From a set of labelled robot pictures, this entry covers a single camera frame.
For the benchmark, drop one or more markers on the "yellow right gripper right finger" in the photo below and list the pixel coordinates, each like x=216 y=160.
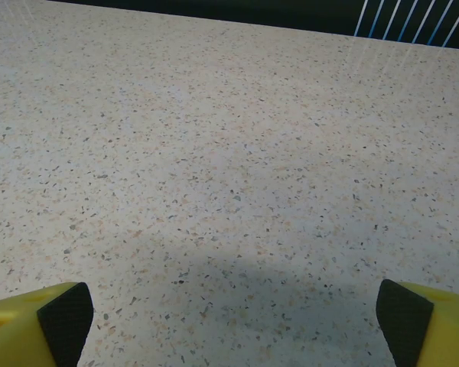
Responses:
x=440 y=332

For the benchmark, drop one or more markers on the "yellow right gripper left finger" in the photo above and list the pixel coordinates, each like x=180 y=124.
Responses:
x=19 y=332

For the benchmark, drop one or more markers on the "blue printed back panel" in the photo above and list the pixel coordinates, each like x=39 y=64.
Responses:
x=290 y=13

